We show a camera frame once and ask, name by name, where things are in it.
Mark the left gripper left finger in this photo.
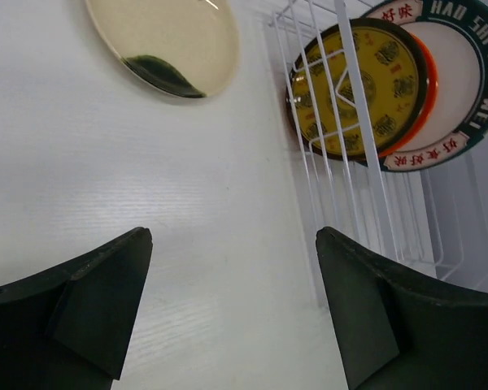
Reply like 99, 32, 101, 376
0, 227, 153, 389

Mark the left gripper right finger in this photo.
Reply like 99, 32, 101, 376
316, 227, 488, 389

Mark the orange plate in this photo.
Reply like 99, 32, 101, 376
378, 32, 438, 158

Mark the yellow brown patterned plate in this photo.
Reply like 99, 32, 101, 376
285, 18, 429, 163

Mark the green rim lettered plate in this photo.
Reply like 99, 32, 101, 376
365, 0, 488, 172

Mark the beige plate green patch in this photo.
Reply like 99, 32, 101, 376
86, 1, 240, 99

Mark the white wire dish rack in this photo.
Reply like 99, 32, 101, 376
264, 0, 488, 297

